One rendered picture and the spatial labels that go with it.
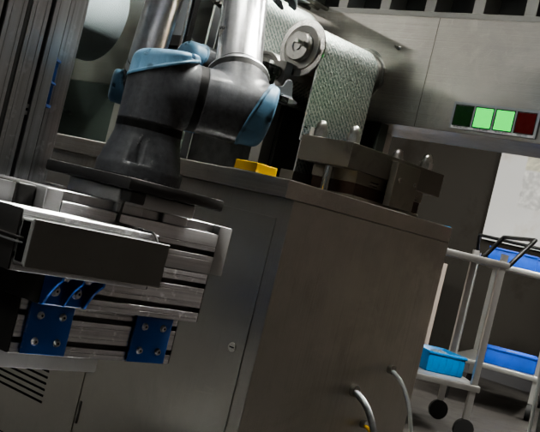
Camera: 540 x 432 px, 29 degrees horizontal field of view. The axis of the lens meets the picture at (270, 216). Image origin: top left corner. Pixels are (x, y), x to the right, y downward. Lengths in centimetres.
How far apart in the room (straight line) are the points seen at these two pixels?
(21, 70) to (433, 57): 134
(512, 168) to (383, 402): 627
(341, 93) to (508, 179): 616
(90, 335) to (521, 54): 139
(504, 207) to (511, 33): 609
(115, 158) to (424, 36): 131
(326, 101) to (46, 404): 104
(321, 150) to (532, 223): 622
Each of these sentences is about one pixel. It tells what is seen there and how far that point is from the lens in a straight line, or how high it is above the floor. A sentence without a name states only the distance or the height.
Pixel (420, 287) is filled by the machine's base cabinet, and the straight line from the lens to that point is 266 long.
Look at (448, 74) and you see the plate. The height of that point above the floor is 129.
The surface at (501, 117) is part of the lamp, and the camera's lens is 267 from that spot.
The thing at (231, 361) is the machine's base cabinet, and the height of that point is 49.
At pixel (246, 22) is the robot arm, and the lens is 194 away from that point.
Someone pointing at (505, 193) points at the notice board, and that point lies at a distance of 879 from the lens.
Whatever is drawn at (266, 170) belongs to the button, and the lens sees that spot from 233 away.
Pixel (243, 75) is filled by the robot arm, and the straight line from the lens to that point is 183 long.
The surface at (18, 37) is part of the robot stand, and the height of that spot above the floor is 100.
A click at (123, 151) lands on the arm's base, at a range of 176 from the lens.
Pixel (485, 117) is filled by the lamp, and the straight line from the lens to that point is 269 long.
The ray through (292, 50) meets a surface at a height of 124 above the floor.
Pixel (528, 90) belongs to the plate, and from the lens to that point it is 266.
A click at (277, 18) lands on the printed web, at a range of 285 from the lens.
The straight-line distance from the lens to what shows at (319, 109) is 264.
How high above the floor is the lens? 80
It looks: level
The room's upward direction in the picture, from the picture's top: 14 degrees clockwise
